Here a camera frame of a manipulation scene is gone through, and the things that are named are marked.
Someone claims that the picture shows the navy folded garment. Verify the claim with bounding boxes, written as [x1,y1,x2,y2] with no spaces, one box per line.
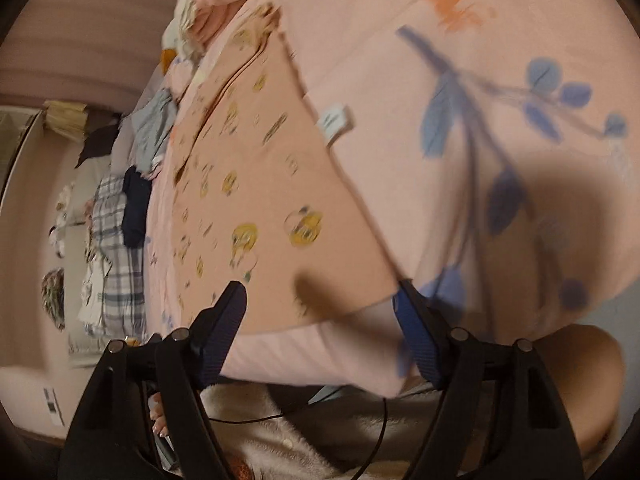
[121,166,153,248]

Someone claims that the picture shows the person's leg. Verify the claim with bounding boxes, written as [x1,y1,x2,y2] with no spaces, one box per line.
[530,324,626,476]

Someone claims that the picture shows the dark brown cloth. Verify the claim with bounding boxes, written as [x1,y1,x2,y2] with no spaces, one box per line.
[75,122,123,168]

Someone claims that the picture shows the colourful floral cloth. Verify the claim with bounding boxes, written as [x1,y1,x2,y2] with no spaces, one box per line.
[41,267,66,331]

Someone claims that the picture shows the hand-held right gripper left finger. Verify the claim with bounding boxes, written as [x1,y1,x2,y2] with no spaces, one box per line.
[57,281,248,480]

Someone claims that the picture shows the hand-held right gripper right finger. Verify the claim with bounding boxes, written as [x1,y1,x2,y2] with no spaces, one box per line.
[392,280,586,480]

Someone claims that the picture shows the white floral cloth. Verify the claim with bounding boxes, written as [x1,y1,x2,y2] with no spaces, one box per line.
[49,185,101,261]

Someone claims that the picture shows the white crumpled garment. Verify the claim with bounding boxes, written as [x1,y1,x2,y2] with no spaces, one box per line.
[162,0,231,58]

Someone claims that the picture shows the person's foot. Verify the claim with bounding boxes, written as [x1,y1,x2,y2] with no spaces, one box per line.
[149,392,173,437]

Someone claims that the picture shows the black cable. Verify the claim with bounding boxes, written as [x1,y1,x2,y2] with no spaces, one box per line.
[202,390,391,480]

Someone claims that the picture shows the pink leaf print bedsheet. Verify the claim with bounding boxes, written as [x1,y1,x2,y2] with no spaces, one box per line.
[145,0,633,398]

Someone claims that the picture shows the beige fleece robe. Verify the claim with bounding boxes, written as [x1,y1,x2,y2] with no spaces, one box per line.
[200,377,501,480]

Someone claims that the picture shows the grey-blue garment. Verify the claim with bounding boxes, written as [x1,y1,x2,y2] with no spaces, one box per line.
[131,87,180,181]

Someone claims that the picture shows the pale yellow pleated cloth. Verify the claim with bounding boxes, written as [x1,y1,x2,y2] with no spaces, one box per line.
[42,100,90,138]

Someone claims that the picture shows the peach cartoon print garment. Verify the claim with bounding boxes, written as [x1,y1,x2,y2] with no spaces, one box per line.
[170,2,401,336]

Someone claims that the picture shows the plaid cloth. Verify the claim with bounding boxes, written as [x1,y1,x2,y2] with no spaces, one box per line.
[82,175,148,341]

